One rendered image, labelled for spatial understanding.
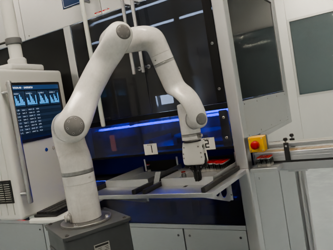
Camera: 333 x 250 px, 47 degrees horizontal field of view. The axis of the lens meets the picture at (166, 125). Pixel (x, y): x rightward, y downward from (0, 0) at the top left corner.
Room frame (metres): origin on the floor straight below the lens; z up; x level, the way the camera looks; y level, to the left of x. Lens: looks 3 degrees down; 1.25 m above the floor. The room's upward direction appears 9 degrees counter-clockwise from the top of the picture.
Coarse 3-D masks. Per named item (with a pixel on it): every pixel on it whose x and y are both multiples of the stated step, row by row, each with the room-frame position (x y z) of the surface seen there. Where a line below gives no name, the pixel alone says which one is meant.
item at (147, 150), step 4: (144, 144) 2.10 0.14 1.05; (148, 144) 2.09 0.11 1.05; (152, 144) 2.07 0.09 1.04; (156, 144) 2.06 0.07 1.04; (144, 148) 2.10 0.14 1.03; (148, 148) 2.09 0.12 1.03; (152, 148) 2.07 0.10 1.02; (156, 148) 2.06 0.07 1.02; (148, 152) 2.09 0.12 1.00; (156, 152) 2.06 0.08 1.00
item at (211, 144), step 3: (201, 138) 1.92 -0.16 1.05; (204, 138) 1.91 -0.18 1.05; (207, 138) 1.90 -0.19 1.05; (210, 138) 1.89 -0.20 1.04; (213, 138) 1.89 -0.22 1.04; (204, 141) 1.91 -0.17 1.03; (207, 141) 1.90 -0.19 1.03; (210, 141) 1.90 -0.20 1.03; (213, 141) 1.89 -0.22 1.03; (207, 144) 1.91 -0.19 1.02; (210, 144) 1.90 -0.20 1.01; (213, 144) 1.89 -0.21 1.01; (210, 147) 1.90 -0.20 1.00; (213, 147) 1.89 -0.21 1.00
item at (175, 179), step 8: (184, 168) 1.94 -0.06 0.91; (168, 176) 1.80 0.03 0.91; (176, 176) 1.86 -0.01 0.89; (192, 176) 1.85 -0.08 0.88; (208, 176) 1.62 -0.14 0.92; (216, 176) 1.64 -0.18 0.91; (168, 184) 1.72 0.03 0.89; (176, 184) 1.70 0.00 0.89; (184, 184) 1.68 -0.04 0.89; (192, 184) 1.66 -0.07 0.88; (200, 184) 1.64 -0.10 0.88
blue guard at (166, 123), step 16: (208, 112) 1.89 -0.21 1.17; (224, 112) 1.85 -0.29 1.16; (96, 128) 2.27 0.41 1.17; (112, 128) 2.20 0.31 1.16; (128, 128) 2.15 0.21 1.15; (144, 128) 2.09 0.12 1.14; (160, 128) 2.04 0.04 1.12; (176, 128) 1.99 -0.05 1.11; (208, 128) 1.90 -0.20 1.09; (224, 128) 1.85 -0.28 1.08; (96, 144) 2.28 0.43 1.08; (112, 144) 2.21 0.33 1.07; (128, 144) 2.16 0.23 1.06; (160, 144) 2.05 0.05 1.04; (176, 144) 2.00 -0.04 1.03; (224, 144) 1.86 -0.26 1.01
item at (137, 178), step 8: (176, 168) 2.03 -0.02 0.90; (120, 176) 2.03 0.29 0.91; (128, 176) 2.09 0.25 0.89; (136, 176) 2.10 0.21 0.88; (144, 176) 2.06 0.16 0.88; (152, 176) 2.02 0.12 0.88; (160, 176) 1.89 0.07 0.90; (112, 184) 1.90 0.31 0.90; (120, 184) 1.88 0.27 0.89; (128, 184) 1.85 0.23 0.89; (136, 184) 1.83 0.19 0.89
